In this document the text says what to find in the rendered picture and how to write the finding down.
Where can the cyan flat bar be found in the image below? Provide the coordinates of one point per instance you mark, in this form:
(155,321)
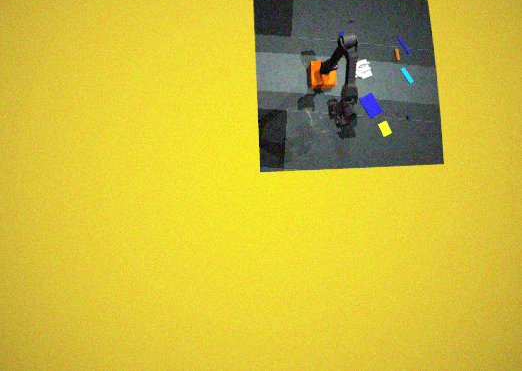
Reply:
(407,76)

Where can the blue flat bar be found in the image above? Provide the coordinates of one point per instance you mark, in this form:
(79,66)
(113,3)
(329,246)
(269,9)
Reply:
(403,45)

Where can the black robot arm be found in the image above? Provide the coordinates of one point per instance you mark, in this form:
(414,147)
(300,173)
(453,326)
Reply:
(349,89)

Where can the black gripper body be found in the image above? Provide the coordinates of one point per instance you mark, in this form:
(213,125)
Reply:
(333,103)

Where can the yellow flat square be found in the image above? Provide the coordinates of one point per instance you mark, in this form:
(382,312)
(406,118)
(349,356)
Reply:
(384,128)

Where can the blue flat square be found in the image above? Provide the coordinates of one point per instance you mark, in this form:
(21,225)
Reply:
(371,105)

